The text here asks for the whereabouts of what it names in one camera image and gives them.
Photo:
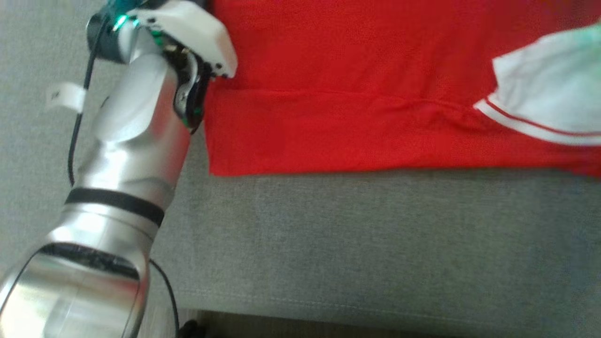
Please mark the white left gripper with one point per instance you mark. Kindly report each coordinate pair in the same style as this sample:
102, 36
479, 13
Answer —
197, 33

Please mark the red white striped sleeve garment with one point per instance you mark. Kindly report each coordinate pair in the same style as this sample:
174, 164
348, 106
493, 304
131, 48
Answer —
357, 84

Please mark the grey fabric sofa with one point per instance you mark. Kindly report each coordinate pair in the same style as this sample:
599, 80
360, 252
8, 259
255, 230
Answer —
375, 244

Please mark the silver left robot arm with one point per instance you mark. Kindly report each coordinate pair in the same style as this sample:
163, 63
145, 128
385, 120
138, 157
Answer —
122, 164

